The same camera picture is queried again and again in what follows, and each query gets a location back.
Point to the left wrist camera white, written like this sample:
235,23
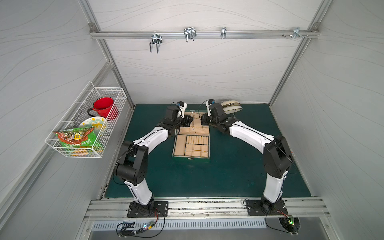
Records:
182,107

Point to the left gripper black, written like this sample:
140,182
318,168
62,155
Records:
186,121

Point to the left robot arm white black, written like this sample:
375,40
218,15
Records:
132,166

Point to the small metal hook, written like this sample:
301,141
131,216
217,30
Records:
223,33

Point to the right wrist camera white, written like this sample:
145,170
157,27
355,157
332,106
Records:
209,102

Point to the aluminium top rail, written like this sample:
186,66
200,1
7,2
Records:
177,35

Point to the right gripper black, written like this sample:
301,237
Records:
206,119

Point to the metal double hook middle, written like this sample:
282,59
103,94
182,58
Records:
190,33

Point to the metal double hook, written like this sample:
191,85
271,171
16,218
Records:
190,33
156,41

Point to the metal double hook left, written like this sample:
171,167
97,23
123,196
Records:
156,41

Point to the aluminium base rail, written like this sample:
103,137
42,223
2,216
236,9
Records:
108,209

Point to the metal bracket hook right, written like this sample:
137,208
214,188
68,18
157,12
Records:
296,34

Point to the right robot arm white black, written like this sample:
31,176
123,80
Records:
277,156

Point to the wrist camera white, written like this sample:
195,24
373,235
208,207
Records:
182,107
209,102

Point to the red mug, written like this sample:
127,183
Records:
104,107

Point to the white wire wall basket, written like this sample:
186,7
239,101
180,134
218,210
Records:
78,113

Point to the green snack bag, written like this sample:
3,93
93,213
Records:
83,137

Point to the green jewelry box beige lining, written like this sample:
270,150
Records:
193,143

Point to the yellow patterned plate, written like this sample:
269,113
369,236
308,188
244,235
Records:
98,123

